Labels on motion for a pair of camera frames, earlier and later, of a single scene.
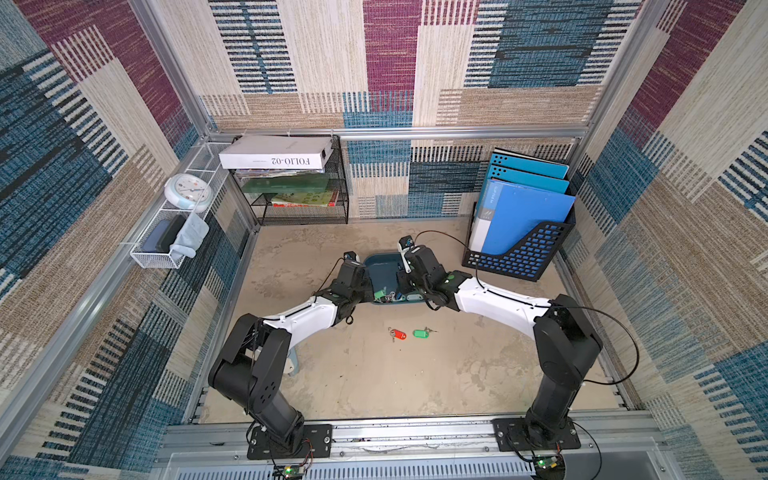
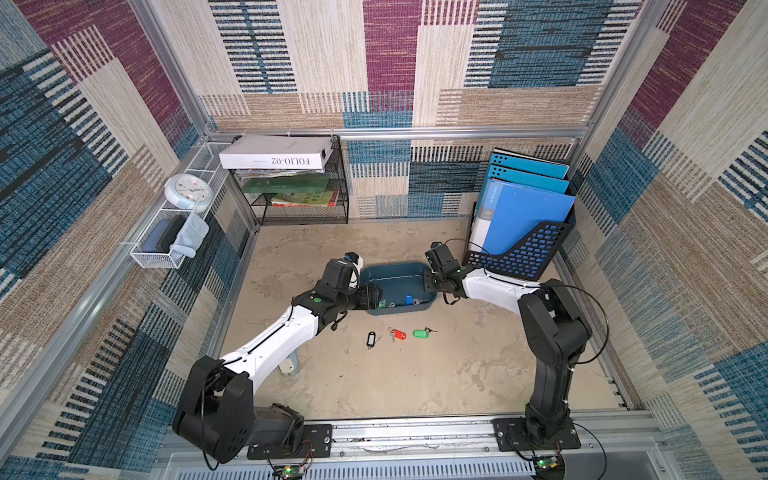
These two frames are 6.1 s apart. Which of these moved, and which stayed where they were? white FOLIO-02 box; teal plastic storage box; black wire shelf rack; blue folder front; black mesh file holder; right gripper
Moved: right gripper; teal plastic storage box
Stayed: white FOLIO-02 box; black wire shelf rack; blue folder front; black mesh file holder
